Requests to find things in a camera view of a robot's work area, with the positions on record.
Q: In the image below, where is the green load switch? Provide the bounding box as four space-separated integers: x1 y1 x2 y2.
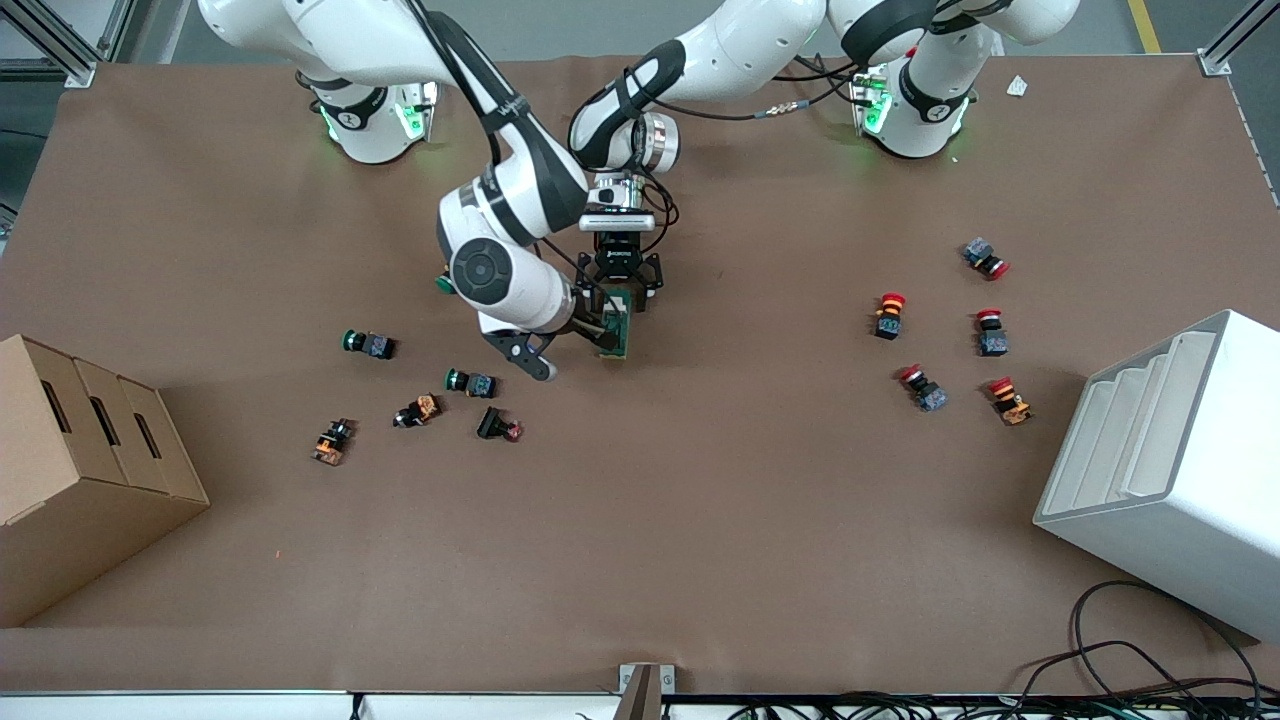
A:
599 288 634 361

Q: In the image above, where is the red push button orange base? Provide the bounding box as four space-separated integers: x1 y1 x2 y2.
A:
988 376 1034 427

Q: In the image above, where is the brown cardboard box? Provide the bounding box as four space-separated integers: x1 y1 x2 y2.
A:
0 334 211 629

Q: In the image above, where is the white slotted box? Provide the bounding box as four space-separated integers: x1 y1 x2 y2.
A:
1033 309 1280 644

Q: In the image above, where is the black left arm base cable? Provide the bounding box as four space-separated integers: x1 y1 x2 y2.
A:
655 55 873 123

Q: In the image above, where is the black knob switch orange block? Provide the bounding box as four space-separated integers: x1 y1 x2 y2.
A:
311 418 357 467

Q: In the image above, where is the metal table edge bracket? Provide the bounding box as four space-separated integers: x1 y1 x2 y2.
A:
618 663 677 720

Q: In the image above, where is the black cable bundle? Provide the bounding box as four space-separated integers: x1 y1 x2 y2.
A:
730 690 1280 720

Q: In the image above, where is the black looped floor cable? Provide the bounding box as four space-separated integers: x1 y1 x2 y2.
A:
1020 580 1271 701

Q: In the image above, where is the aluminium frame post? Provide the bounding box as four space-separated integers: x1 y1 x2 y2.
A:
0 0 131 89
1197 0 1280 78

